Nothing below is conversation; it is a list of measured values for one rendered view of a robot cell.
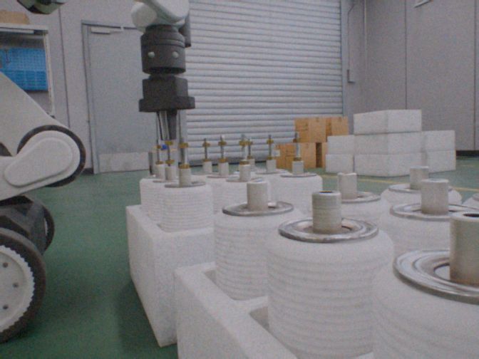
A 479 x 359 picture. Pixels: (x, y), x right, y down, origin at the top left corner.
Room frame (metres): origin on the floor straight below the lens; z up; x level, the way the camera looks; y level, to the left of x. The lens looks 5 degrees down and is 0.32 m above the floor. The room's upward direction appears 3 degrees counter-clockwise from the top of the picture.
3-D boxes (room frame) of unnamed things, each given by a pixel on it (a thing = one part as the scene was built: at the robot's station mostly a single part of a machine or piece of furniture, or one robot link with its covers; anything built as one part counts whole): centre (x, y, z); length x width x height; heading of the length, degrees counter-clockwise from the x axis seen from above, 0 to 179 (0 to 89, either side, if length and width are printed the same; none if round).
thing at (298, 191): (0.78, -0.12, 0.16); 0.10 x 0.10 x 0.18
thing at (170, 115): (0.79, 0.13, 0.37); 0.03 x 0.02 x 0.06; 159
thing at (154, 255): (0.84, 0.04, 0.09); 0.39 x 0.39 x 0.18; 23
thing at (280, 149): (4.92, -0.64, 0.15); 0.30 x 0.24 x 0.30; 113
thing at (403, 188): (0.49, -0.23, 0.25); 0.08 x 0.08 x 0.01
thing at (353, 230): (0.29, -0.06, 0.25); 0.08 x 0.08 x 0.01
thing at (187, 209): (0.69, 0.10, 0.16); 0.10 x 0.10 x 0.18
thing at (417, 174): (0.49, -0.23, 0.26); 0.02 x 0.02 x 0.03
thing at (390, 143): (3.36, -1.29, 0.27); 0.39 x 0.39 x 0.18; 25
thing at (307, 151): (4.61, -0.73, 0.15); 0.30 x 0.24 x 0.30; 23
